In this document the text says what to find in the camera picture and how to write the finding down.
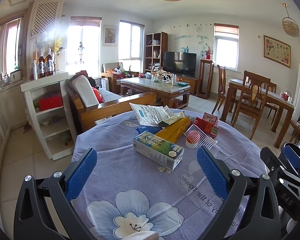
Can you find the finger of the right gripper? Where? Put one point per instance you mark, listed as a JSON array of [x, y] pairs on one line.
[[290, 157], [275, 164]]

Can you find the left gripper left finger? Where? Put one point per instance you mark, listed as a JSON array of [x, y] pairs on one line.
[[32, 219]]

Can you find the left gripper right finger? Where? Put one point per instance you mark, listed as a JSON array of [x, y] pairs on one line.
[[261, 219]]

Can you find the red drink carton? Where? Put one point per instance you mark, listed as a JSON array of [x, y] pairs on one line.
[[208, 124]]

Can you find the clear ridged plastic tray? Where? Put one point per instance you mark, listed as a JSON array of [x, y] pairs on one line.
[[198, 138]]

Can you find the white green milk carton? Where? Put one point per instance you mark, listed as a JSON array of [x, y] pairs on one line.
[[165, 153]]

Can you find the yellow foil snack wrapper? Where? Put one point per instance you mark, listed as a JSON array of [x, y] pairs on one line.
[[174, 132]]

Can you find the blue snack wrapper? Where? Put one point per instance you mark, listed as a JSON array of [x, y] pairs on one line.
[[150, 129]]

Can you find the white printed plastic bag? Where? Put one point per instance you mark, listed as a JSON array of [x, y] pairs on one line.
[[155, 116]]

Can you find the wooden dining chair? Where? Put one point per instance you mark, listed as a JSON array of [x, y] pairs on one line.
[[253, 98]]

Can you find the purple floral tablecloth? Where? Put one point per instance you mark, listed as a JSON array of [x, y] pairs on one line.
[[127, 192]]

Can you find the tall wooden plant stand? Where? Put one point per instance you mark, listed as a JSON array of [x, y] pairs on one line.
[[205, 78]]

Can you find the red box on shelf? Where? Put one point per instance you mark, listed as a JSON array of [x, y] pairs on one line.
[[53, 101]]

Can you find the white open shelf unit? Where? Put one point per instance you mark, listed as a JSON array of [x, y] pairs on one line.
[[54, 127]]

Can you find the wooden sofa with cushions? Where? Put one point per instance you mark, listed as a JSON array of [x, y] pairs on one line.
[[91, 106]]

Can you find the wooden coffee table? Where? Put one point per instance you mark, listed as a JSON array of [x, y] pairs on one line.
[[172, 96]]

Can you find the red pillow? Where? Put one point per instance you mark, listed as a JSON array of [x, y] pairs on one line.
[[98, 95]]

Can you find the hanging crystal pendant lamp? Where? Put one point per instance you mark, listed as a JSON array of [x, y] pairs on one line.
[[289, 25]]

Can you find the black flat television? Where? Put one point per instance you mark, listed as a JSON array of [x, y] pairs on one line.
[[180, 63]]

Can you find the brown beer bottle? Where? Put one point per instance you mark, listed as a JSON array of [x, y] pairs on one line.
[[41, 65], [49, 62]]

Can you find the wooden bookshelf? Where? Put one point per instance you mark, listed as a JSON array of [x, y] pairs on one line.
[[155, 46]]

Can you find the framed sunflower painting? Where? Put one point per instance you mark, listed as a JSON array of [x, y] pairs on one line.
[[109, 36]]

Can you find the framed floral wall picture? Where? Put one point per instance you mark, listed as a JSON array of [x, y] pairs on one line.
[[277, 51]]

